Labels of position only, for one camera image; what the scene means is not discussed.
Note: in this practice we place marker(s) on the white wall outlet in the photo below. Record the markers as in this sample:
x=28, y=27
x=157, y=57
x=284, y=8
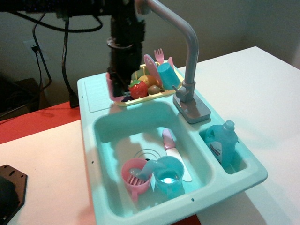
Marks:
x=32, y=48

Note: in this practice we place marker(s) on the pink fork in rack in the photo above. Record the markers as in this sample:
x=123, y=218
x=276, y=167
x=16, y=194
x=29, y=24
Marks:
x=159, y=56

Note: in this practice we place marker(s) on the yellow dish rack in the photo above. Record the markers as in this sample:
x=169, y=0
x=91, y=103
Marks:
x=144, y=71

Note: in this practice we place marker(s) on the blue dish soap bottle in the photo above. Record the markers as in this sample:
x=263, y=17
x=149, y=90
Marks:
x=221, y=140

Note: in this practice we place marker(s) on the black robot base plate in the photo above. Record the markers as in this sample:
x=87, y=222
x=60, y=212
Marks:
x=13, y=184

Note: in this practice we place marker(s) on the blue cup in rack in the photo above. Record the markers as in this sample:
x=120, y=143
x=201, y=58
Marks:
x=168, y=76

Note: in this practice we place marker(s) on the red toy strawberry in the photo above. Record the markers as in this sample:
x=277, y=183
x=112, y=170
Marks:
x=138, y=89

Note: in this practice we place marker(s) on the pink plate in rack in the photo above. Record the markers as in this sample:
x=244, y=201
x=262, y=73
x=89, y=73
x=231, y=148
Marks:
x=152, y=68

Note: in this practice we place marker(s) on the pink mug in sink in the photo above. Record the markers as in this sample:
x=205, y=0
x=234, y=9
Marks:
x=135, y=186

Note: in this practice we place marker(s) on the blue mug in sink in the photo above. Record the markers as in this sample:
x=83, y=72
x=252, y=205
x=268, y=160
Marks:
x=169, y=180

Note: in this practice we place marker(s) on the orange toy fruit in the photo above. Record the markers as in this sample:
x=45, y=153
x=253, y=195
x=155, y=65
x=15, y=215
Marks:
x=148, y=80

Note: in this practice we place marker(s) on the teal toy sink unit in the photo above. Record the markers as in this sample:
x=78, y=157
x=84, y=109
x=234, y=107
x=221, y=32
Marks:
x=113, y=134

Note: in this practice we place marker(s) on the grey toy faucet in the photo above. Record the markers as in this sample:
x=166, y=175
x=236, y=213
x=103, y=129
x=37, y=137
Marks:
x=189, y=104

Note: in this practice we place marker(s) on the blue plastic spoon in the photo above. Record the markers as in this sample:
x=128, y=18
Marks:
x=144, y=173

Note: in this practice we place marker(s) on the pink utensil behind cup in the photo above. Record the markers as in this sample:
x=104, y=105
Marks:
x=170, y=61

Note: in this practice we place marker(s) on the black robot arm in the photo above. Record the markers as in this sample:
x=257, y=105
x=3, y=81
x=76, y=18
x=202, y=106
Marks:
x=127, y=31

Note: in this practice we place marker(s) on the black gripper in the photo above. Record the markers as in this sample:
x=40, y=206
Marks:
x=125, y=60

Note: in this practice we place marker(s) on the pink fork in mug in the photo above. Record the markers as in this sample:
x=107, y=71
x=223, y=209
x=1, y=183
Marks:
x=132, y=180

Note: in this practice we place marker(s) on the brown toy kiwi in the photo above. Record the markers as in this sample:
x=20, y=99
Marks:
x=152, y=90

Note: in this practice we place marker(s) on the purple toy eggplant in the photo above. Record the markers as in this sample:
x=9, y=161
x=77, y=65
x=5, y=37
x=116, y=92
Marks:
x=127, y=96

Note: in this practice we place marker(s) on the pink plastic cup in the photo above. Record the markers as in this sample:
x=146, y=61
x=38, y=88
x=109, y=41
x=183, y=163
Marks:
x=116, y=100

